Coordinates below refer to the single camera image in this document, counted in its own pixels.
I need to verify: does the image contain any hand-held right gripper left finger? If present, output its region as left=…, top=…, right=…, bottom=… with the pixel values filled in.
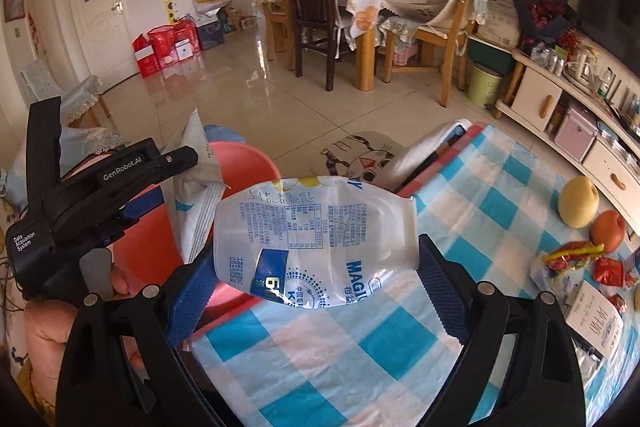
left=55, top=248, right=226, bottom=427

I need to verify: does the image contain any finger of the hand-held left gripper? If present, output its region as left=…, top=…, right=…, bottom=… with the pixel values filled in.
left=92, top=146, right=198, bottom=194
left=57, top=186, right=166, bottom=249

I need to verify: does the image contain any cat floor mat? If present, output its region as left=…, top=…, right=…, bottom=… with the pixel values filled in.
left=310, top=131, right=412, bottom=194

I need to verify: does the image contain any yellow pear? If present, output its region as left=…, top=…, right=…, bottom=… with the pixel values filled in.
left=559, top=176, right=601, bottom=229

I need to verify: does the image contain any pink metal case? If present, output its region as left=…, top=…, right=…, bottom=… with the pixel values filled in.
left=555, top=102, right=599, bottom=164

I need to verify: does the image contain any white sack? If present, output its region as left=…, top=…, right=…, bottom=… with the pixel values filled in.
left=479, top=0, right=522, bottom=48

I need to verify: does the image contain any white blue plastic packet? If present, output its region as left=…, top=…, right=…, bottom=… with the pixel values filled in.
left=212, top=176, right=418, bottom=310

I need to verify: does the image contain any red apple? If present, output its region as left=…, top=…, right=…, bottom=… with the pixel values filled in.
left=590, top=209, right=628, bottom=255

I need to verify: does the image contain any dark wooden chair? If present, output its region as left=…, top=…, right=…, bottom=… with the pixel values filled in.
left=280, top=0, right=352, bottom=92

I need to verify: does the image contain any white snack packet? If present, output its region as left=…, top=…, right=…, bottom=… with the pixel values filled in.
left=172, top=109, right=227, bottom=265

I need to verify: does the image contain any person's left hand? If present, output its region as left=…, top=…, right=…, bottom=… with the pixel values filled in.
left=22, top=257, right=151, bottom=408

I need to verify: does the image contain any teal storage box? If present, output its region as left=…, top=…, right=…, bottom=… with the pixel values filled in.
left=467, top=36, right=516, bottom=76

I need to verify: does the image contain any red gift bag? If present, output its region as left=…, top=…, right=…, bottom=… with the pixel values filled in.
left=147, top=27, right=182, bottom=68
left=132, top=34, right=162, bottom=78

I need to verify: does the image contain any clear plastic bag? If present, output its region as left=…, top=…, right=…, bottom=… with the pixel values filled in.
left=529, top=254, right=571, bottom=305

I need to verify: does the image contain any glass kettle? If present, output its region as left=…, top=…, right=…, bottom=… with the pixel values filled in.
left=566, top=44, right=599, bottom=84

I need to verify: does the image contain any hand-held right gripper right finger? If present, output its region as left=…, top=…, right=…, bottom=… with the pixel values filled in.
left=417, top=234, right=587, bottom=427

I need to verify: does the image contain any light green pail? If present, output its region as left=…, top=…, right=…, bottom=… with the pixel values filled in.
left=467, top=62, right=507, bottom=108

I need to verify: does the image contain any dining table with cloth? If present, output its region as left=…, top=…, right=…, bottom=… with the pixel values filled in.
left=336, top=0, right=401, bottom=92

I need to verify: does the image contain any red snack bag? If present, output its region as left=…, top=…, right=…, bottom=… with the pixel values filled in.
left=594, top=257, right=626, bottom=289

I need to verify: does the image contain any pink plastic stool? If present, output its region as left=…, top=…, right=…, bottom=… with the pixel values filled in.
left=392, top=44, right=419, bottom=68

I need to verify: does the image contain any red gift box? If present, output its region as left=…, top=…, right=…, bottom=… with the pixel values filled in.
left=172, top=19, right=202, bottom=58

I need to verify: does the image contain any white door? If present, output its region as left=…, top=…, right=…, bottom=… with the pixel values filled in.
left=64, top=0, right=127, bottom=78

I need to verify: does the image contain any chair with blue cover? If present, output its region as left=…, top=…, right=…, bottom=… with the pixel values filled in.
left=19, top=59, right=110, bottom=128

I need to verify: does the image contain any blue checked tablecloth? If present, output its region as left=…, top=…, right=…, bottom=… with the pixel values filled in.
left=190, top=122, right=640, bottom=427

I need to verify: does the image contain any dark flower bouquet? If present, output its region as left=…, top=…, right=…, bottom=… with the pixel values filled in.
left=509, top=0, right=582, bottom=46

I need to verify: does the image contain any red and yellow wrapper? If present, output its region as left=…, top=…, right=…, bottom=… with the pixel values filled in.
left=542, top=242, right=606, bottom=275

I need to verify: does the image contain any wooden chair with cushion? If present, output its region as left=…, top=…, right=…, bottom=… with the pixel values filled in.
left=381, top=0, right=493, bottom=108

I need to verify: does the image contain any light wooden chair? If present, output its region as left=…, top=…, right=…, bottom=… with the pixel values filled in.
left=247, top=0, right=297, bottom=60

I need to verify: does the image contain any red plastic bin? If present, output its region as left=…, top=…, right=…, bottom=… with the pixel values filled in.
left=107, top=142, right=283, bottom=344

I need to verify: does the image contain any white television cabinet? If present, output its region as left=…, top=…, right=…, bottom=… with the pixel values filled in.
left=494, top=46, right=640, bottom=240

